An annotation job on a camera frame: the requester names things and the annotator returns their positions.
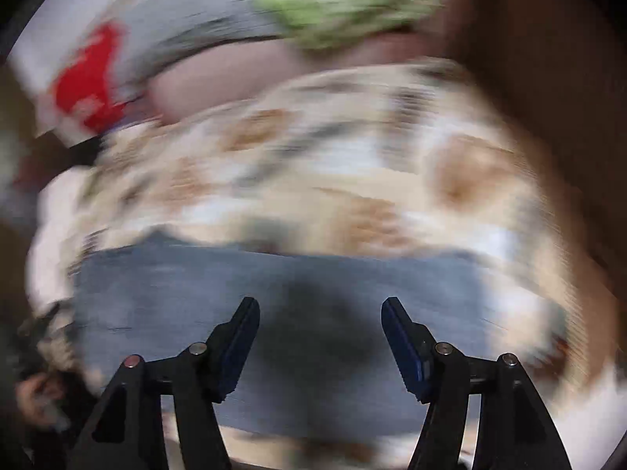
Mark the person's left hand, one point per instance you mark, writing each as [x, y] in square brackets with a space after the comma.
[34, 396]

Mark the cream leaf print blanket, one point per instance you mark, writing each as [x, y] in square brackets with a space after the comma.
[343, 171]

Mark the pink bed sheet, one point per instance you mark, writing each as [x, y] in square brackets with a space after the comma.
[205, 83]

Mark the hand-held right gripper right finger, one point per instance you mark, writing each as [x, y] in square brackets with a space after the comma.
[404, 347]

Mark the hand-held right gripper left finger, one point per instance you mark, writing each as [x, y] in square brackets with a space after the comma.
[240, 347]

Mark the blue denim garment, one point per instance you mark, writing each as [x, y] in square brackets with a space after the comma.
[171, 293]

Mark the neon green patterned cloth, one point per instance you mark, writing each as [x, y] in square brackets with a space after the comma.
[343, 5]

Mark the brown wooden bed frame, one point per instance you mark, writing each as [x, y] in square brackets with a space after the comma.
[539, 58]

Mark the grey pillow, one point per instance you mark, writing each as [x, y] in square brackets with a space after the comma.
[205, 24]

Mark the red box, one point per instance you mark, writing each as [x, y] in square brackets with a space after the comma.
[83, 83]

